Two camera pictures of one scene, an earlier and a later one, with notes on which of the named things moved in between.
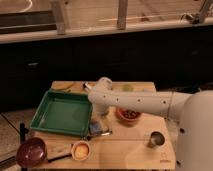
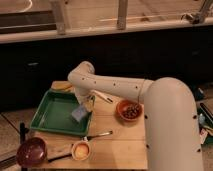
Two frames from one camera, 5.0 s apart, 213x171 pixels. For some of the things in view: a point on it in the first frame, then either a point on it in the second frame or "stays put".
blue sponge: [95, 127] -> [79, 113]
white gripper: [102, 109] -> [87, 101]
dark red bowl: [31, 152] stays put
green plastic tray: [63, 112] stays put
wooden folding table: [114, 138] stays put
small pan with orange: [80, 150] stays put
